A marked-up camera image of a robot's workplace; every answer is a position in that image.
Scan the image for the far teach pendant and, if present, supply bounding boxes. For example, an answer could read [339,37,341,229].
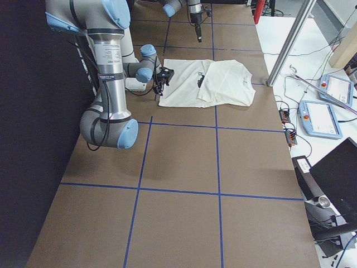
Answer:
[319,74,354,107]

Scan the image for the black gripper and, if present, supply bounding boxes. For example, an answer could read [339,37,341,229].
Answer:
[153,66,175,96]
[190,11,202,42]

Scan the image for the black box with label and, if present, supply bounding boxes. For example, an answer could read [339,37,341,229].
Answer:
[292,156,326,206]

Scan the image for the cream long-sleeve cat shirt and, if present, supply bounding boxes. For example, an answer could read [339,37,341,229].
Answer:
[158,59,255,108]

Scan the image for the aluminium frame post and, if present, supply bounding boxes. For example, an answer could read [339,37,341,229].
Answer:
[267,0,317,87]

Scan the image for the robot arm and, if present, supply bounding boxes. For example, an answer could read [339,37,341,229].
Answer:
[45,1,175,151]
[157,0,204,43]

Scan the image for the teach pendant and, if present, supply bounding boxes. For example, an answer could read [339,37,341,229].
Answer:
[319,74,354,107]
[298,100,342,140]

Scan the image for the orange black connector block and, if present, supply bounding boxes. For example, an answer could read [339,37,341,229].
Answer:
[278,109,291,124]

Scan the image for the black monitor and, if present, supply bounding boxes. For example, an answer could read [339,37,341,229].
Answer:
[310,137,356,222]

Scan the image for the near teach pendant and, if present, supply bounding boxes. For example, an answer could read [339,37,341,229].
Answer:
[298,100,342,140]

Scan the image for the metal cup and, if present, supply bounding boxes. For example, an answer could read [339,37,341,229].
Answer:
[315,195,331,209]

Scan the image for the red cylinder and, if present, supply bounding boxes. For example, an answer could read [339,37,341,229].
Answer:
[253,0,266,25]

